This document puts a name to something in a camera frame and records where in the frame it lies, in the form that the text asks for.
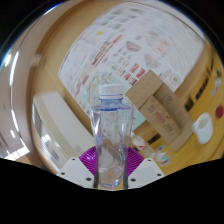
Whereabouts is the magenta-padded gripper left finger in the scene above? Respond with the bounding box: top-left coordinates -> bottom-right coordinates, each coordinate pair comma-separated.
57,146 -> 99,189

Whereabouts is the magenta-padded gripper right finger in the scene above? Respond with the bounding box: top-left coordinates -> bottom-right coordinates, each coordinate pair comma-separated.
125,146 -> 166,190

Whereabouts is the clear white-capped water bottle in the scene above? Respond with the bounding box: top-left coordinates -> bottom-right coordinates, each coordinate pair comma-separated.
89,83 -> 135,190

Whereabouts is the window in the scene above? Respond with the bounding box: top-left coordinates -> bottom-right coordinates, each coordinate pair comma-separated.
4,145 -> 30,162

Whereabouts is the open brown cardboard box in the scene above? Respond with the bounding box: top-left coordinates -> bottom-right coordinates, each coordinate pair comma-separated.
124,69 -> 195,153

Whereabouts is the white ceramic mug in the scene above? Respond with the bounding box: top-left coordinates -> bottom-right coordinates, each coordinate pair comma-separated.
191,112 -> 214,145

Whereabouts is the row of wooden chairs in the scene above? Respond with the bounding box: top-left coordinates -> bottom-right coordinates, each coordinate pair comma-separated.
181,56 -> 224,113

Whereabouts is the large printed wall poster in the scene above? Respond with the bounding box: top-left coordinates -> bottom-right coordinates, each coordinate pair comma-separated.
58,3 -> 206,132

